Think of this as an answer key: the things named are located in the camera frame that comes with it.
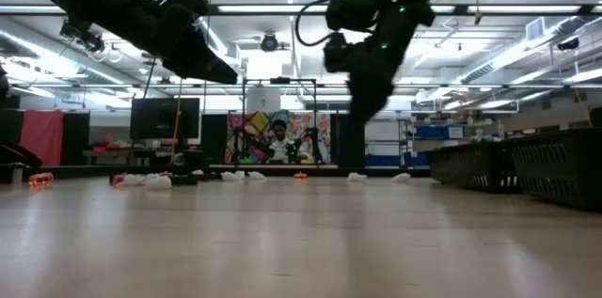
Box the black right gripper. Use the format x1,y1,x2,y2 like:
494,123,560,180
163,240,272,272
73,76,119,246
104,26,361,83
350,6,435,125

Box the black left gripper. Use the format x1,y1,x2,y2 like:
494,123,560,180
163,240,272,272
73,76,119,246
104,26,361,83
140,6,239,86

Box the tall black cabinet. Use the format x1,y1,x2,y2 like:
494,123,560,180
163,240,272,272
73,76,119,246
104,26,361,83
329,113,366,169

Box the blue low crates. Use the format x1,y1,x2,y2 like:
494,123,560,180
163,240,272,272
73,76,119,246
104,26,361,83
365,153,430,168

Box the thin yellow pole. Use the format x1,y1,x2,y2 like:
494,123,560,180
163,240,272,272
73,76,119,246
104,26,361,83
169,79,183,161

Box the blue storage bins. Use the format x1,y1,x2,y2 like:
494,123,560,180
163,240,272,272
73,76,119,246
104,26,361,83
413,124,467,140

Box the black monitor screen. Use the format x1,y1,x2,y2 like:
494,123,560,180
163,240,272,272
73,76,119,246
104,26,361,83
130,97,201,140

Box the thin black background gantry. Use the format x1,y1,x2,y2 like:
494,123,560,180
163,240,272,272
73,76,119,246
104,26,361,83
240,76,319,167

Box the black partition panel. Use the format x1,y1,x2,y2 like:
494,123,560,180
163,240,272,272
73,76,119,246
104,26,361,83
63,110,90,166
200,113,230,166
0,108,23,167

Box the black slotted plastic basket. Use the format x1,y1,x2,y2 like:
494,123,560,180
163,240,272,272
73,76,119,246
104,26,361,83
424,146,455,185
449,140,522,195
502,127,602,213

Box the person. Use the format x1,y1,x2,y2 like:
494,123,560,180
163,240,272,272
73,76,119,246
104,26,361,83
262,118,309,165

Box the black overhead beam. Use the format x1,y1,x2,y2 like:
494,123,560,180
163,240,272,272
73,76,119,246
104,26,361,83
0,3,602,18

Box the cluttered background table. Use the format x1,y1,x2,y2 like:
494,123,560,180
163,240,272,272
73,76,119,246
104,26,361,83
82,136,203,168

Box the white ceiling vent box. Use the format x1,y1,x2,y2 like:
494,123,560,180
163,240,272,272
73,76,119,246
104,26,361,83
525,16,547,41

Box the red cloth panel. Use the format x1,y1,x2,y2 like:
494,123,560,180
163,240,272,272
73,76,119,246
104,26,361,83
19,109,65,167

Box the black ceiling device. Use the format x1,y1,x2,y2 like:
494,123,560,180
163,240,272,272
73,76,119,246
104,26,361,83
557,37,580,53

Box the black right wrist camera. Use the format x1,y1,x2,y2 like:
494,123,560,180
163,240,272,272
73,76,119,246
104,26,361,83
323,32,354,74

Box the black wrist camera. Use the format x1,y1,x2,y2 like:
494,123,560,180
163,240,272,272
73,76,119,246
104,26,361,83
323,32,354,74
162,0,212,24

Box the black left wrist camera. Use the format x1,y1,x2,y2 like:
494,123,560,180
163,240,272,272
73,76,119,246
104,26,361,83
162,0,212,24

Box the black overhead camera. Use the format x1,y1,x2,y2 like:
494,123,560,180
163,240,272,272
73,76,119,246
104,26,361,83
260,33,281,54

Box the colourful patterned wall hanging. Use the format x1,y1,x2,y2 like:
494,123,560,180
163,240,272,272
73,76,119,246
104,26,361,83
227,110,333,165

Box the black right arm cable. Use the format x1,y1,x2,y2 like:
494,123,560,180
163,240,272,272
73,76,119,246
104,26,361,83
293,0,341,49

